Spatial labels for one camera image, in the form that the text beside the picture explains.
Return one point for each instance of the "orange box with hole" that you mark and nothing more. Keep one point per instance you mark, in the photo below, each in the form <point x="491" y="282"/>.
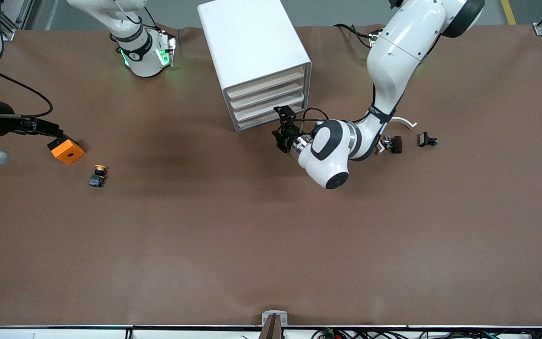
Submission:
<point x="69" y="153"/>

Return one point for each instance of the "yellow push button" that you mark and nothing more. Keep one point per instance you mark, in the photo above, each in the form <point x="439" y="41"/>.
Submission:
<point x="97" y="180"/>

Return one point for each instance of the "black square switch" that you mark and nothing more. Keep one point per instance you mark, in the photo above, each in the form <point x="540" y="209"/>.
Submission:
<point x="423" y="139"/>

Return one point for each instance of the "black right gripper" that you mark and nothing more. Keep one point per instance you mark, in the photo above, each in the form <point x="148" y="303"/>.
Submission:
<point x="1" y="123"/>

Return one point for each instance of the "white curved pipe clamp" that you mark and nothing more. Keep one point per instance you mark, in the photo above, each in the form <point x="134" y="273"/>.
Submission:
<point x="407" y="122"/>

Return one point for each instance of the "white table edge rail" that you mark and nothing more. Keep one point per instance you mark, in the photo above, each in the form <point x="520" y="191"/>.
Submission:
<point x="64" y="333"/>

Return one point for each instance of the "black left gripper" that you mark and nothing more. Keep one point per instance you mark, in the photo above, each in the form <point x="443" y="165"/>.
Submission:
<point x="288" y="137"/>

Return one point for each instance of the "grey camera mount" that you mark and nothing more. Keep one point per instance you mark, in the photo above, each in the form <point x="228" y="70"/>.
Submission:
<point x="274" y="325"/>

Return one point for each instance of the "chrome valve fitting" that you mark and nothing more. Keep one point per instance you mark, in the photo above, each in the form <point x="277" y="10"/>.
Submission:
<point x="386" y="142"/>

